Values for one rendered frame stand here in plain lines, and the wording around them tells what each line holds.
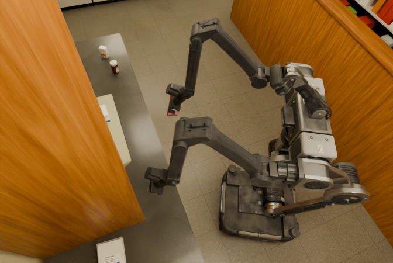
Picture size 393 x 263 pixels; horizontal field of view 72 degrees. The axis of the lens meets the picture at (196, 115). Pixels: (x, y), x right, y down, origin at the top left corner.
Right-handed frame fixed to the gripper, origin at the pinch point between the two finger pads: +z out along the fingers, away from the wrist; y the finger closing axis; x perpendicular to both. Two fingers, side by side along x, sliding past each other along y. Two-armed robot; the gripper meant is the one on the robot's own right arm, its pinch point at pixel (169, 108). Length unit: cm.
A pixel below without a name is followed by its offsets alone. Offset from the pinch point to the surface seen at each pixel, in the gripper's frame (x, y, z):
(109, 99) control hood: -39, 30, -33
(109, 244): -12, 78, 13
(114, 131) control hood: -34, 45, -36
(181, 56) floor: 40, -148, 98
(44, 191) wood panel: -48, 74, -46
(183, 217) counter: 19, 61, 1
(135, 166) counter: -7.7, 36.3, 15.0
